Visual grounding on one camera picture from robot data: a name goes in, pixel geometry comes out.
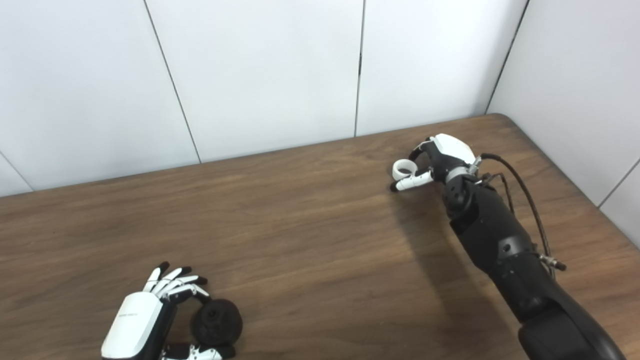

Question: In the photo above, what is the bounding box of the white ring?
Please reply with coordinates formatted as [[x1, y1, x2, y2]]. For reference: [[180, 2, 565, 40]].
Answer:
[[392, 158, 419, 182]]

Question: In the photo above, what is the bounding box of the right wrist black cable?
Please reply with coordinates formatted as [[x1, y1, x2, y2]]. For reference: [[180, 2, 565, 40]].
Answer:
[[480, 153, 568, 279]]

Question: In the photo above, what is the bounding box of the thin black wire loop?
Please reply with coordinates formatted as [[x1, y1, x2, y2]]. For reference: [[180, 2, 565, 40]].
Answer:
[[481, 172, 517, 217]]

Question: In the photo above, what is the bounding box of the round black part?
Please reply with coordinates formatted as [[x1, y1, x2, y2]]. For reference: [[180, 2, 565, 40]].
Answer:
[[192, 298, 244, 347]]

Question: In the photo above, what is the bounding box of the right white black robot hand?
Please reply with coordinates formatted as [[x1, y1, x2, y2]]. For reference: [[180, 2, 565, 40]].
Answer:
[[389, 133, 478, 193]]

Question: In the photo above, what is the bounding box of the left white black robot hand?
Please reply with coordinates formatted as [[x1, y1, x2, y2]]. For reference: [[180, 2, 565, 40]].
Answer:
[[101, 261, 236, 360]]

